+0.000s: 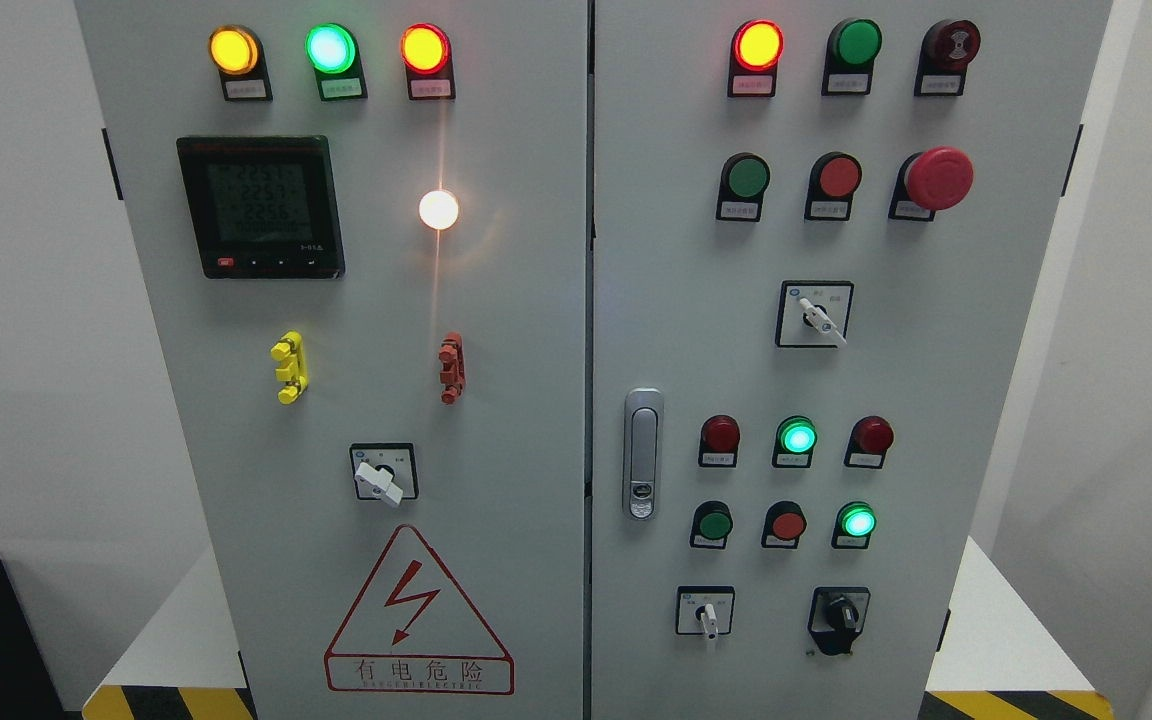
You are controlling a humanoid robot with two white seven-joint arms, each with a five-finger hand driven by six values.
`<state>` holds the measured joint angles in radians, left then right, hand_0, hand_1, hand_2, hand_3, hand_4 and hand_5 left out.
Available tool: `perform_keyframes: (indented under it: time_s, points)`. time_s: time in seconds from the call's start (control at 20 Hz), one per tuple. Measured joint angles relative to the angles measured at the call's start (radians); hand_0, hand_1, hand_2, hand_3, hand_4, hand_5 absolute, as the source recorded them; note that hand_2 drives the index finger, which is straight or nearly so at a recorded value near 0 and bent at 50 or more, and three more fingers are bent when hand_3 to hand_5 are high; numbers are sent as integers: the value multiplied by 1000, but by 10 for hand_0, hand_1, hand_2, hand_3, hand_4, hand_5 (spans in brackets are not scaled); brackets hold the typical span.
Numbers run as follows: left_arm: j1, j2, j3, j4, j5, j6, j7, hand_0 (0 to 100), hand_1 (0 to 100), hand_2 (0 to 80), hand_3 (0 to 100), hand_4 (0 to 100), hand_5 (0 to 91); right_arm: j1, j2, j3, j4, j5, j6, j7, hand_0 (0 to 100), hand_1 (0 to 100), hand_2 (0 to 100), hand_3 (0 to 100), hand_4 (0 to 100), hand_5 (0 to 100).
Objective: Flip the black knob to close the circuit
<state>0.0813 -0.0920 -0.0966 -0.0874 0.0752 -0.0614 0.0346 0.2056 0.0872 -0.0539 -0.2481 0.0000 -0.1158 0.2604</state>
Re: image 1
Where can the black knob selector switch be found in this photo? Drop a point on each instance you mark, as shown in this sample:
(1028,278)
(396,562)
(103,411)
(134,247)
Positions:
(837,617)

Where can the red terminal connector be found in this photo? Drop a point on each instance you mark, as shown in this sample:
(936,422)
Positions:
(451,356)

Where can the dark red indicator left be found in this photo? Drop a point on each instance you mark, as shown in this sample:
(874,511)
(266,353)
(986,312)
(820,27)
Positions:
(719,442)

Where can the dark red indicator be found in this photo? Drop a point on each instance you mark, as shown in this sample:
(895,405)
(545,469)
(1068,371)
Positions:
(870,440)
(719,442)

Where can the white glowing indicator light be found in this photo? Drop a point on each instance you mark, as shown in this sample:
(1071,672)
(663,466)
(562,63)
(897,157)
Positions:
(439,210)

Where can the green push button lower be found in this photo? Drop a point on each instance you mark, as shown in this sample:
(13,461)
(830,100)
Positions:
(712,524)

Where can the green lit indicator middle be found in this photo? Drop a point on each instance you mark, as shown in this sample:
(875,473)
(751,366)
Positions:
(794,443)

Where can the green push button upper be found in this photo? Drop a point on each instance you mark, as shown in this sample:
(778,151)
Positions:
(742,184)

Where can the grey left cabinet door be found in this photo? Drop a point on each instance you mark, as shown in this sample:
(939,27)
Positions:
(500,472)

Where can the grey cabinet door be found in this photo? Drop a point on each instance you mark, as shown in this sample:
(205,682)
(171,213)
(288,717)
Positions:
(689,305)
(500,472)

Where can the red push button lower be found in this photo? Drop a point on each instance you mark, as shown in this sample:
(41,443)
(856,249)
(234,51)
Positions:
(784,525)

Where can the red push button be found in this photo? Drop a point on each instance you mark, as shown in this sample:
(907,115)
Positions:
(784,525)
(831,188)

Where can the grey right cabinet door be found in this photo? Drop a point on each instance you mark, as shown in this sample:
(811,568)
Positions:
(689,305)

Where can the yellow terminal connector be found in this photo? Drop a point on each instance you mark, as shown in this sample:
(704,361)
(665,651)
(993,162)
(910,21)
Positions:
(288,354)

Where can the dark red indicator right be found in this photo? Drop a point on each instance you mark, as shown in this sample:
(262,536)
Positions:
(870,440)

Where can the red electrical danger sign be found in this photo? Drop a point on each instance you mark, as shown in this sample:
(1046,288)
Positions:
(413,629)

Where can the red push button upper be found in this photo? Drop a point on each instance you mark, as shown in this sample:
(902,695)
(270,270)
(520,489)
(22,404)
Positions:
(831,188)

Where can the green lit push button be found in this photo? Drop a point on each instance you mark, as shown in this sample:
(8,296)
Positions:
(854,525)

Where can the red indicator light top left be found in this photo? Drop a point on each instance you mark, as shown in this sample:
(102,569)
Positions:
(427,56)

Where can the black digital power meter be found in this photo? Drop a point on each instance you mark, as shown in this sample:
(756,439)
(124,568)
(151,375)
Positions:
(263,207)

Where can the red lit indicator top right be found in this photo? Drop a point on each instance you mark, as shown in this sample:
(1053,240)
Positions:
(755,52)

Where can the green indicator light top left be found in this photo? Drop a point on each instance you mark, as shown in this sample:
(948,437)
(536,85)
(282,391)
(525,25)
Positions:
(333,54)

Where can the red emergency stop button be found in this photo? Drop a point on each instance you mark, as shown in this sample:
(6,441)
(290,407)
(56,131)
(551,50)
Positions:
(933,180)

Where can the green unlit indicator top right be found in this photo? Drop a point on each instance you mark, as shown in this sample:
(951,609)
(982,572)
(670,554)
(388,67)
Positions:
(851,50)

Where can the yellow indicator light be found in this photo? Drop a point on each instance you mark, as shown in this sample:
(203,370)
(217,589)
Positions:
(237,53)

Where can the red buzzer alarm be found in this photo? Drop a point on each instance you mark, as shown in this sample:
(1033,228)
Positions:
(948,48)

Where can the silver door handle lock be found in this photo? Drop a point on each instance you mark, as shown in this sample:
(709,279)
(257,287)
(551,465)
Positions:
(641,424)

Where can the white selector switch left door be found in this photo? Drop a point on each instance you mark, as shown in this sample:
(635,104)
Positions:
(385,472)

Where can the white selector switch upper right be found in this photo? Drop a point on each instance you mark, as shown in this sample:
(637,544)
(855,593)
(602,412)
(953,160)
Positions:
(814,314)

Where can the white selector switch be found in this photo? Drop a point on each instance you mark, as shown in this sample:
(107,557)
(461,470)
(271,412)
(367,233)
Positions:
(704,614)
(814,314)

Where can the white selector switch lower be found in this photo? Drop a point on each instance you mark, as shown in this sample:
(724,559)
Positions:
(704,614)

